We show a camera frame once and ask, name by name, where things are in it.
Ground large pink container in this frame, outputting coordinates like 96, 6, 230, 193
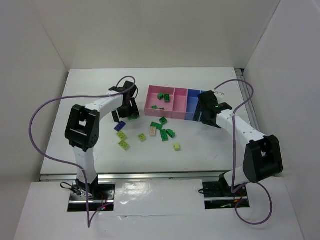
144, 85, 175, 118

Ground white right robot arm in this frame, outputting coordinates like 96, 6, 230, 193
195, 90, 283, 193

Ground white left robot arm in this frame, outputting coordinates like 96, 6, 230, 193
65, 93, 140, 196

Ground purple lego brick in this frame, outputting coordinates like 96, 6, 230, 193
114, 121, 126, 132

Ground purple blue container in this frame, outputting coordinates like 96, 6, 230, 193
184, 89, 201, 121

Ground lime lego brick upper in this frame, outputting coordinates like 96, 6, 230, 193
116, 130, 128, 141

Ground lime lego brick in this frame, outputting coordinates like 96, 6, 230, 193
173, 143, 181, 152
118, 140, 130, 151
138, 133, 147, 142
116, 130, 128, 141

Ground small pink container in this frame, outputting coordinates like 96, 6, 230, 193
172, 88, 188, 120

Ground lime lego brick lower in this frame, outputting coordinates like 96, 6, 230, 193
118, 140, 130, 151

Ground lime lego brick middle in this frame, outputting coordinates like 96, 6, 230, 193
138, 133, 147, 142

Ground tan lego brick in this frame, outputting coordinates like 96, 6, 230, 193
149, 126, 157, 137

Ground green flat lego brick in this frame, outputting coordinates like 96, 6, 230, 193
150, 122, 163, 130

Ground green long lego brick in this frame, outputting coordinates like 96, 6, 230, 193
160, 129, 169, 142

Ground lime lego brick right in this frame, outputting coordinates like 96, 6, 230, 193
173, 143, 181, 152

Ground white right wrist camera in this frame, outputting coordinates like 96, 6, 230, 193
213, 89, 225, 97

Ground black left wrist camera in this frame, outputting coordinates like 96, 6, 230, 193
109, 81, 137, 95

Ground aluminium rail right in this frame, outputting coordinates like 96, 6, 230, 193
234, 68, 261, 131

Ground aluminium rail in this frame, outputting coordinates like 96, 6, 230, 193
234, 68, 261, 131
39, 171, 224, 182

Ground aluminium rail front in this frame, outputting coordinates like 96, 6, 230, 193
39, 171, 224, 182

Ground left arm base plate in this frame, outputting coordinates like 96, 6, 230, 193
60, 182, 116, 212

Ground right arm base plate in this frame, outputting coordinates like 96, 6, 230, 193
198, 181, 250, 210

